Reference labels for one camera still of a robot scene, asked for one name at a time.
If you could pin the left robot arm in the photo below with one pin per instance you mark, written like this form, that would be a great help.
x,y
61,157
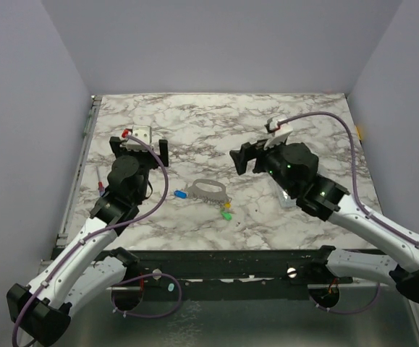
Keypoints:
x,y
44,308

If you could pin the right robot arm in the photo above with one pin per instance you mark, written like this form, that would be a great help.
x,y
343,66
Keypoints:
x,y
329,201

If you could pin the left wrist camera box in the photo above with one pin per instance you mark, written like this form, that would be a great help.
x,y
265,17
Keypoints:
x,y
142,133

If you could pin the blue red screwdriver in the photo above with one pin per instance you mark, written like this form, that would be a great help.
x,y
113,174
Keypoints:
x,y
101,188

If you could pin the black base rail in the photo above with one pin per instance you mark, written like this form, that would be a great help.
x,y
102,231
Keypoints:
x,y
224,275

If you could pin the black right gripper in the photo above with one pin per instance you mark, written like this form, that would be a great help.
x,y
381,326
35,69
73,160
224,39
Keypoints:
x,y
251,156

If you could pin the green key tag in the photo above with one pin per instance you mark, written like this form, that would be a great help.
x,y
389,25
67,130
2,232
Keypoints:
x,y
226,215

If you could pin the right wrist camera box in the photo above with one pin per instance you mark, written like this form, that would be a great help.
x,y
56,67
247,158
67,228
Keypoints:
x,y
278,129

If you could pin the aluminium frame rail left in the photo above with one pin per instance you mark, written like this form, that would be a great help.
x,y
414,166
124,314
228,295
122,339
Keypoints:
x,y
87,136

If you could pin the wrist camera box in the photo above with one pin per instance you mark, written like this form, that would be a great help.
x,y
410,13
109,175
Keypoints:
x,y
142,133
278,129

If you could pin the clear plastic parts box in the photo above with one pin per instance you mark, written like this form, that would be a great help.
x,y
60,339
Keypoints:
x,y
285,200

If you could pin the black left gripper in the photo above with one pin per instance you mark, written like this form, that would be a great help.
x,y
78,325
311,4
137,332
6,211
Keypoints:
x,y
155,159

